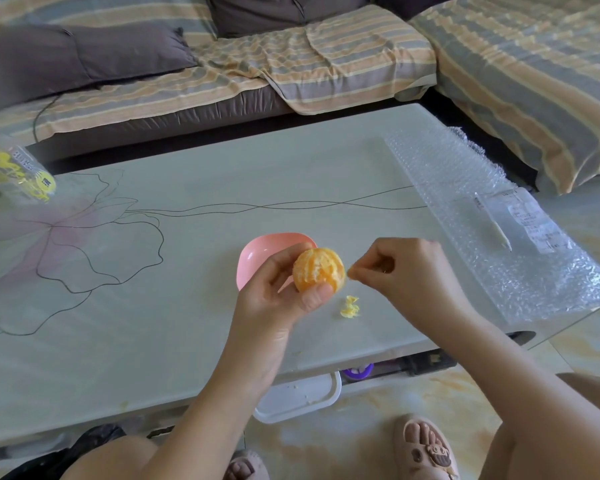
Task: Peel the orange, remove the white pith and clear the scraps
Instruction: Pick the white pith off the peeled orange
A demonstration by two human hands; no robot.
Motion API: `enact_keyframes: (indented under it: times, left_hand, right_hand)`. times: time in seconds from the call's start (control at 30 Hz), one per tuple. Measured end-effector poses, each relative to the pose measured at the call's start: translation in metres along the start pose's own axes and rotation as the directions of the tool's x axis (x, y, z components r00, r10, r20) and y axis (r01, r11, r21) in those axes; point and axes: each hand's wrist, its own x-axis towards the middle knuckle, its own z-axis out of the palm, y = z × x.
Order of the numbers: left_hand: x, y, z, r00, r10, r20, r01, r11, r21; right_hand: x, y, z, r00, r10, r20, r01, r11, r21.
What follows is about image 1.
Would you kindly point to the dark brown sofa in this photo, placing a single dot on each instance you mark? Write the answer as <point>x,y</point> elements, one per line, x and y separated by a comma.
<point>165,119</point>

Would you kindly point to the clear bottle yellow label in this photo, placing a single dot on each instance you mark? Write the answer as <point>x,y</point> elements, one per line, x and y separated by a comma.
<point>15,174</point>

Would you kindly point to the grey upright cushion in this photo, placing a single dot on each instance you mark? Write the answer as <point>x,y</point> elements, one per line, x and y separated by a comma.
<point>280,12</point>

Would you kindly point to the thin white stick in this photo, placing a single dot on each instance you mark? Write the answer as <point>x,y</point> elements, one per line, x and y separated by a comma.
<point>495,224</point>

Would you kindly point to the striped sofa sheet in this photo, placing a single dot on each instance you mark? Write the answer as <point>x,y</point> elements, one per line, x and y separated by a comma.
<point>350,59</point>
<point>520,67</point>

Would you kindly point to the person's right foot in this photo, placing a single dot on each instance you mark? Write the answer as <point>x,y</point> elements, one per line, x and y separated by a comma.
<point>425,444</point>

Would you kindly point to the person's right forearm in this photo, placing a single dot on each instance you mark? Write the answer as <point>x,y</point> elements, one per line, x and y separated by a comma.
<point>535,399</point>

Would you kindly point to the black box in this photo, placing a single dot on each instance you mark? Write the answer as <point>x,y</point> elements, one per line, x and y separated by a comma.
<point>430,362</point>

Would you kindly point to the person's left hand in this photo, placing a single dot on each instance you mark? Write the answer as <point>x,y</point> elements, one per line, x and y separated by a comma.
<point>260,329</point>

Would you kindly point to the clear plastic bag paper label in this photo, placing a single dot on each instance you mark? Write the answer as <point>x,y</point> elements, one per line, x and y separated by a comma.
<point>530,219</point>

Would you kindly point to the person's left foot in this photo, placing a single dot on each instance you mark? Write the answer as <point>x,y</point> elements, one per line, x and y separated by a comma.
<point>245,467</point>

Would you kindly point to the pink plastic dish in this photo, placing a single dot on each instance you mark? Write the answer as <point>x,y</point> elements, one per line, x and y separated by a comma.
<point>260,252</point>

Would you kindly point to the grey flat pillow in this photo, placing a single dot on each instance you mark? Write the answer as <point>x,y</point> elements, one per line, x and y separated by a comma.
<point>80,59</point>

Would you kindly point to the dark purple cushion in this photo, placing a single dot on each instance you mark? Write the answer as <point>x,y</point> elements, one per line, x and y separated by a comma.
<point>412,4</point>

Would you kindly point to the person's left forearm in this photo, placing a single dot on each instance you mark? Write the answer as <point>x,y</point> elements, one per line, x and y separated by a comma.
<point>195,434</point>

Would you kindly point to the person's foot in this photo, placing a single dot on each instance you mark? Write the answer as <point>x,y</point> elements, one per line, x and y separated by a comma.
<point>245,467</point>
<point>425,444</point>

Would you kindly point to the black plastic bag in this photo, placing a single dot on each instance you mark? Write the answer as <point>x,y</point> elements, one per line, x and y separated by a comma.
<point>55,457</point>

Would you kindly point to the person's leg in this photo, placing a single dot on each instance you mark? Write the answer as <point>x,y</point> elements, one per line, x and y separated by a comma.
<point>110,459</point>
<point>502,454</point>

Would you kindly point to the orange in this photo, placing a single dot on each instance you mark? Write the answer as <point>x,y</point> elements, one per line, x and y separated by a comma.
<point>320,267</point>

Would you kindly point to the white plastic container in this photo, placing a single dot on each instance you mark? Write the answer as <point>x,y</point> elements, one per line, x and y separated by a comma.
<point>300,398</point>

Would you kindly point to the person's right leg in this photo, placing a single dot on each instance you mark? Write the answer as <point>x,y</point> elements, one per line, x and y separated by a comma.
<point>502,454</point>

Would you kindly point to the person's right hand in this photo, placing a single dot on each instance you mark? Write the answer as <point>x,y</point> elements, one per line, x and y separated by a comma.
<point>415,279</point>

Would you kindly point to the person's left leg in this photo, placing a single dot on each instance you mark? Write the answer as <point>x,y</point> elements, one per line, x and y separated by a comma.
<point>110,459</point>

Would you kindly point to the clear bubble wrap sheet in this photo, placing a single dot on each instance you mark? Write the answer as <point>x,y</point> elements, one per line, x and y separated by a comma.
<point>440,172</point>

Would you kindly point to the small white pith clump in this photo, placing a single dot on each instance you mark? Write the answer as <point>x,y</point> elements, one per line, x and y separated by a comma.
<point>350,307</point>

